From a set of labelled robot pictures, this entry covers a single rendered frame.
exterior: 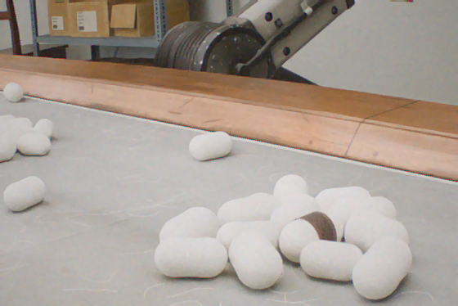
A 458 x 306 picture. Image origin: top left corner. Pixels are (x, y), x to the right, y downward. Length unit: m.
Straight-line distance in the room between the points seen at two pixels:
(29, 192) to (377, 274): 0.24
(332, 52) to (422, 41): 0.44
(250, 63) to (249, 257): 0.68
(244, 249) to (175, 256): 0.03
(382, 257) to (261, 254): 0.05
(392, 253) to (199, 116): 0.35
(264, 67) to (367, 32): 1.84
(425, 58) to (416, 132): 2.20
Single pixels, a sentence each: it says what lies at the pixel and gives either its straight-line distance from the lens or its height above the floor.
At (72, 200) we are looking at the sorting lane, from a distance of 0.48.
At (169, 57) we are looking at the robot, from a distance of 1.01.
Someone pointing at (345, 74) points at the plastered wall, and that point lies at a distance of 2.93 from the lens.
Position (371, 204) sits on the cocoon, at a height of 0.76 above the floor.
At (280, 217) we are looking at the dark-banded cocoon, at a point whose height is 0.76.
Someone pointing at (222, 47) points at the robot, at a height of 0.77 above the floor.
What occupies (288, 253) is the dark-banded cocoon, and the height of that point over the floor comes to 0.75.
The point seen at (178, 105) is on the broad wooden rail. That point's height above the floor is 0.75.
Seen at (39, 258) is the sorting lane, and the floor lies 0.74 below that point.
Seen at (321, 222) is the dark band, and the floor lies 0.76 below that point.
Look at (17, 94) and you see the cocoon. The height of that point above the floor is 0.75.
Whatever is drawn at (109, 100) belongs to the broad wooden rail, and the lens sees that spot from 0.75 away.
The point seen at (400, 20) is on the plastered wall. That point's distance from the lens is 2.74.
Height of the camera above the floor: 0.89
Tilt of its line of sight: 15 degrees down
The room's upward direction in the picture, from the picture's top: 4 degrees counter-clockwise
